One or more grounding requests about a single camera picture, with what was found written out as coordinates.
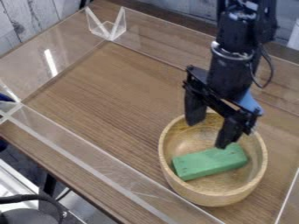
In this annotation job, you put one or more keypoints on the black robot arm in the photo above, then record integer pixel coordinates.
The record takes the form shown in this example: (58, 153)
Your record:
(246, 27)

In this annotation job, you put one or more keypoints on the brown wooden bowl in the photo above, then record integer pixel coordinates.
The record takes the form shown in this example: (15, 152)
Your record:
(211, 177)

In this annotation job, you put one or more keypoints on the green rectangular block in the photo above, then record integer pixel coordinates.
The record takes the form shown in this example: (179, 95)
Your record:
(208, 162)

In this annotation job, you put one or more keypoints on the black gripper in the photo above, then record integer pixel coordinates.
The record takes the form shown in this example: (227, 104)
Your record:
(222, 89)

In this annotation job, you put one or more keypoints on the black table leg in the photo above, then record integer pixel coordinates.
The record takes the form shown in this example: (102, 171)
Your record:
(50, 185)

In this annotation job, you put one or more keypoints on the clear acrylic corner bracket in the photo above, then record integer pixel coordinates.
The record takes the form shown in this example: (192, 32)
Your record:
(107, 30)

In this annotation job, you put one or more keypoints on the clear acrylic front barrier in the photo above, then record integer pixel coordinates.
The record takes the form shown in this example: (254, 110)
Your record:
(107, 132)

